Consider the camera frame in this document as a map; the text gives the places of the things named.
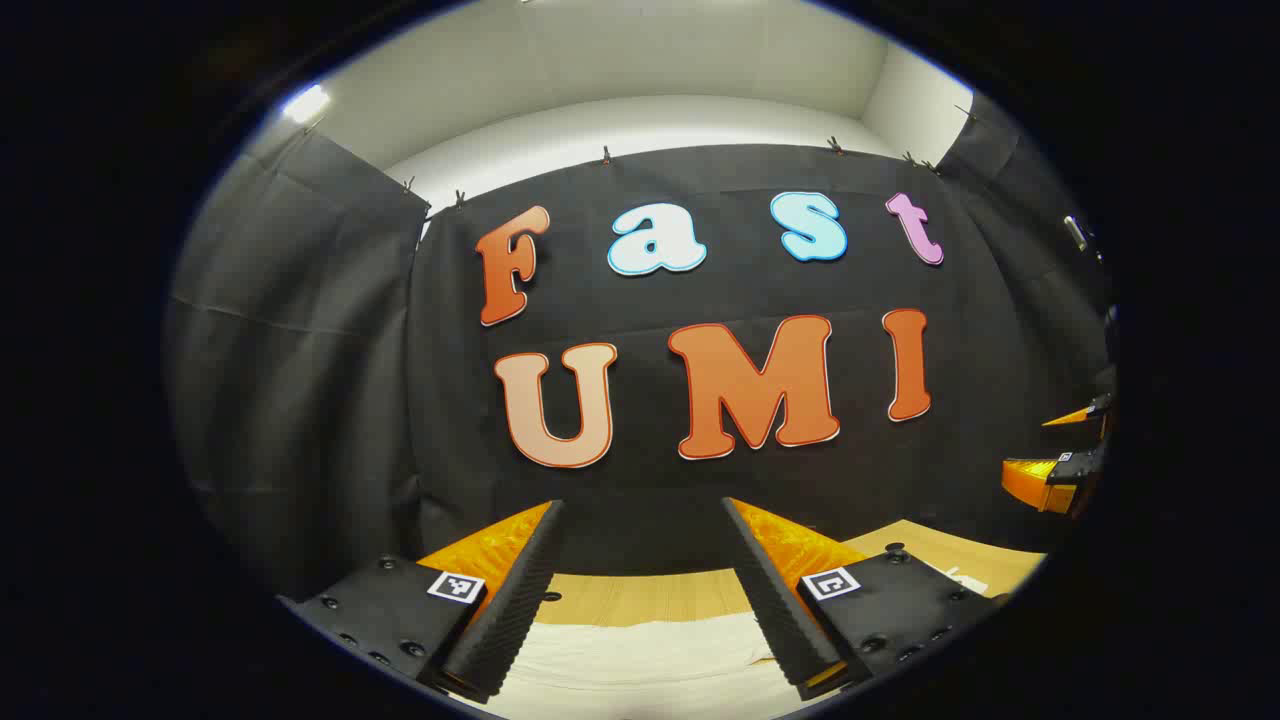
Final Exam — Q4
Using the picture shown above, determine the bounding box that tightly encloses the bright ceiling light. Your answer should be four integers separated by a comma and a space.
280, 83, 331, 126

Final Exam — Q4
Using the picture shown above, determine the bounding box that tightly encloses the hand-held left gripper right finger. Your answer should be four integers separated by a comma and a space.
720, 497, 1011, 701

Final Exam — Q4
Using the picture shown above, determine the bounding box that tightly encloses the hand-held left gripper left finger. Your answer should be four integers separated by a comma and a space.
275, 500, 566, 704

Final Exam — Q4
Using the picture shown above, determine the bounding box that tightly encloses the black backdrop cloth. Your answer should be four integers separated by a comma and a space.
165, 95, 1116, 601

